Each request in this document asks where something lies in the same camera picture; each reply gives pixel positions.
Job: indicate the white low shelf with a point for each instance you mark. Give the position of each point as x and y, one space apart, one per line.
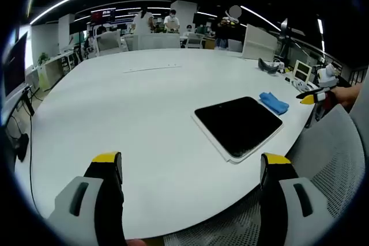
54 68

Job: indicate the black headset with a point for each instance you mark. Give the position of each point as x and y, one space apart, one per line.
268 68

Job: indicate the large dark monitor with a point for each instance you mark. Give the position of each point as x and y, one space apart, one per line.
14 64

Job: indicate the blue cleaning cloth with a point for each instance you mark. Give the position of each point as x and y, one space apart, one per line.
274 103

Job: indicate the white desk divider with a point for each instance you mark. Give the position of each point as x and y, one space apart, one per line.
152 41

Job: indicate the white office chair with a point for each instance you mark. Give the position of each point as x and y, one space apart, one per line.
194 41
109 43

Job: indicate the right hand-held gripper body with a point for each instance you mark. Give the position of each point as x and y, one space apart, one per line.
328 77

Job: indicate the person's right hand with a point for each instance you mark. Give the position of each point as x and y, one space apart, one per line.
347 96

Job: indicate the red lit wall screen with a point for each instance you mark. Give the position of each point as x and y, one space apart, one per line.
103 15

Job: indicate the white partition board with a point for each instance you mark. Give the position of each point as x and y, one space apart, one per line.
259 43

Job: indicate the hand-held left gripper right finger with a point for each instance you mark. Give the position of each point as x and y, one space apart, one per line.
274 194

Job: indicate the grey mesh office chair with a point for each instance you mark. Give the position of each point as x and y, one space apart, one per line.
331 153

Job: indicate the black tablet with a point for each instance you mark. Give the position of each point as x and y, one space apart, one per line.
239 125

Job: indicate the small white controller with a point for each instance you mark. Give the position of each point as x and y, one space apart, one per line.
300 85

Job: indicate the person's left hand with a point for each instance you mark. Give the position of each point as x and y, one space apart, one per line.
135 243

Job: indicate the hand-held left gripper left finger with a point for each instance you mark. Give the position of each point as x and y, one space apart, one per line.
109 188

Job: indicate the green potted plant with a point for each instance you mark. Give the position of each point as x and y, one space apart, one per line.
43 58

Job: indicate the white framed small display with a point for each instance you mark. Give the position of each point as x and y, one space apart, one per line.
302 70

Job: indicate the black power adapter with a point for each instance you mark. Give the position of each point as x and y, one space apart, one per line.
21 146

